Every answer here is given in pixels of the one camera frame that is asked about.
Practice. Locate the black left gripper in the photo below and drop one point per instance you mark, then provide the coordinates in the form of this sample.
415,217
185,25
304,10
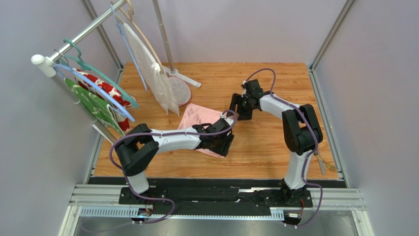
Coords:
224,150

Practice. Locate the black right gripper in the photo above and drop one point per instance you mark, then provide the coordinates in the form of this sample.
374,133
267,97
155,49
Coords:
240,106

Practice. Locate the pink cloth napkin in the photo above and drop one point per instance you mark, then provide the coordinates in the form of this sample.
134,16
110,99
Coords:
195,114

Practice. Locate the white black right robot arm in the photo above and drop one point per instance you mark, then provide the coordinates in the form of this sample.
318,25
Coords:
302,133

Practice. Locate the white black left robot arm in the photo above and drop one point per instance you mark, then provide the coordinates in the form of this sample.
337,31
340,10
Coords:
136,150

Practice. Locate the red floral white cloth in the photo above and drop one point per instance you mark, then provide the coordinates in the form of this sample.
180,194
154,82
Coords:
111,90

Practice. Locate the green patterned cloth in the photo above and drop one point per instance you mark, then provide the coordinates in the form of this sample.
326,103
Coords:
95,105

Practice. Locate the light blue thin hanger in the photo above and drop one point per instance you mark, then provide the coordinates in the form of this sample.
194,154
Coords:
121,30

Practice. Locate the beige hanger with white cloth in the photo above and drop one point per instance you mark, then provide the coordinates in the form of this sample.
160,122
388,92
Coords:
149,64

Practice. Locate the teal plastic hanger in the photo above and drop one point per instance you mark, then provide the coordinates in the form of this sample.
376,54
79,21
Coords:
85,66

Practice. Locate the blue plastic hanger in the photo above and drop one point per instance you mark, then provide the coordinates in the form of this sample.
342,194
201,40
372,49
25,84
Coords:
120,108

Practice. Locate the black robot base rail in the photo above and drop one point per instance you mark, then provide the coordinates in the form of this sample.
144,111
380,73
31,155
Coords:
219,197

